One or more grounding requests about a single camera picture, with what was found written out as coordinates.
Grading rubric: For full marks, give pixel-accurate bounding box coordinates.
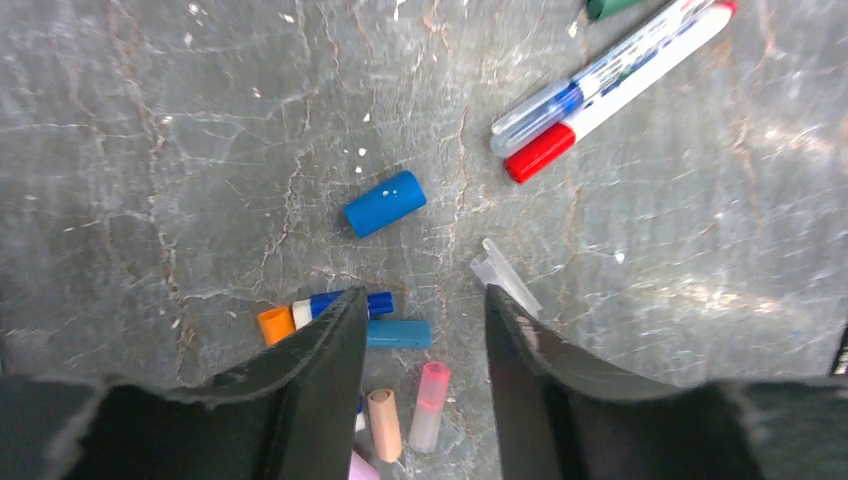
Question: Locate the orange marker cap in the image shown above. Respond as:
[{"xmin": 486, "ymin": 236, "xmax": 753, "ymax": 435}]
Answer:
[{"xmin": 257, "ymin": 306, "xmax": 297, "ymax": 347}]

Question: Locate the red cap marker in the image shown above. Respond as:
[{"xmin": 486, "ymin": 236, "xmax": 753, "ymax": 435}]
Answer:
[{"xmin": 503, "ymin": 1, "xmax": 737, "ymax": 184}]

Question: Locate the green cap marker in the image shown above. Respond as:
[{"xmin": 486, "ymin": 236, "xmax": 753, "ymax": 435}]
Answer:
[{"xmin": 585, "ymin": 0, "xmax": 642, "ymax": 21}]

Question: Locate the peach marker cap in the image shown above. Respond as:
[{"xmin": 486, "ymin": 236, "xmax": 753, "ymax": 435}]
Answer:
[{"xmin": 367, "ymin": 389, "xmax": 403, "ymax": 463}]

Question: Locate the light blue marker cap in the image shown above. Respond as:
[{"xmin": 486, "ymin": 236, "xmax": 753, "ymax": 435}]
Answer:
[{"xmin": 367, "ymin": 320, "xmax": 432, "ymax": 349}]

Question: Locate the clear pen cap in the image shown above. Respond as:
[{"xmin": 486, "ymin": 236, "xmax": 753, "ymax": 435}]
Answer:
[{"xmin": 470, "ymin": 238, "xmax": 542, "ymax": 318}]

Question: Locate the small pink clear cap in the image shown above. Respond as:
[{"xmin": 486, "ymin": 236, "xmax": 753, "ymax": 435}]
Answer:
[{"xmin": 408, "ymin": 362, "xmax": 451, "ymax": 453}]

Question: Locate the blue white marker cap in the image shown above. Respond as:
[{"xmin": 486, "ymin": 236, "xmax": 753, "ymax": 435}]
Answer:
[{"xmin": 291, "ymin": 290, "xmax": 396, "ymax": 331}]

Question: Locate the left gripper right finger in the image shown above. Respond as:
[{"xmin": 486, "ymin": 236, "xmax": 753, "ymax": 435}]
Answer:
[{"xmin": 485, "ymin": 285, "xmax": 847, "ymax": 479}]

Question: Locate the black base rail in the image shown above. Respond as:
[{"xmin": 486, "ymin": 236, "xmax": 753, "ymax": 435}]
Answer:
[{"xmin": 829, "ymin": 327, "xmax": 848, "ymax": 377}]

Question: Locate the pink highlighter cap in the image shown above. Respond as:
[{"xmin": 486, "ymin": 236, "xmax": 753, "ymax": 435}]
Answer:
[{"xmin": 347, "ymin": 451, "xmax": 380, "ymax": 480}]

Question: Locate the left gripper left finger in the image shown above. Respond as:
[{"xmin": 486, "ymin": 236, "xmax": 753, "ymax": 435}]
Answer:
[{"xmin": 1, "ymin": 287, "xmax": 368, "ymax": 479}]

